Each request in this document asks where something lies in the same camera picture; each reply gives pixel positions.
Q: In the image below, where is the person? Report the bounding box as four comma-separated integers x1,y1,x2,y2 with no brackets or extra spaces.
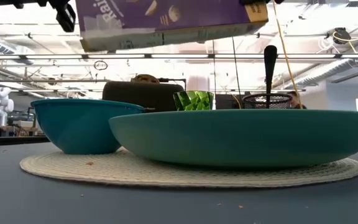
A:
286,90,307,110

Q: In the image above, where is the brown bagel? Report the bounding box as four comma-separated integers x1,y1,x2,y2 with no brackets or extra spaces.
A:
131,73,160,84

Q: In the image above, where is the green glass cup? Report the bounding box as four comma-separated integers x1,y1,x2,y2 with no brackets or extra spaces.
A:
172,90,215,111

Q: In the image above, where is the green round plate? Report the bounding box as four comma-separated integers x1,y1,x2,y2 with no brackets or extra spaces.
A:
108,108,358,169

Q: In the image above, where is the teal blue bowl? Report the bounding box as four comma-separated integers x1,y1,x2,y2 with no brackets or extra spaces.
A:
30,98,145,156

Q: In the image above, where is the white woven round placemat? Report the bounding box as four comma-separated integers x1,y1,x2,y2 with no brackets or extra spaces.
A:
19,146,358,189

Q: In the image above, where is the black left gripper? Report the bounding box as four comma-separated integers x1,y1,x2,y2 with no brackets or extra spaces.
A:
0,0,76,34

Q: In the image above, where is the white robot figure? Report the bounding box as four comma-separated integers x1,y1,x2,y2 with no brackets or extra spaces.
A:
0,86,14,127

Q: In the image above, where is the black round ceiling device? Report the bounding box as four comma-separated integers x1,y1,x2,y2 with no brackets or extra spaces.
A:
333,27,351,45

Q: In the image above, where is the black two-slot toaster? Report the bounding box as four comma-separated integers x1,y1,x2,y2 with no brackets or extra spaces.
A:
102,80,186,113

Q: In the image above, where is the black mesh cup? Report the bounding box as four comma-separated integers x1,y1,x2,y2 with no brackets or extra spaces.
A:
242,93,293,110

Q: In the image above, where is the purple cereal box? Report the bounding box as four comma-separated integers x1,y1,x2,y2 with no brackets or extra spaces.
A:
75,0,269,53

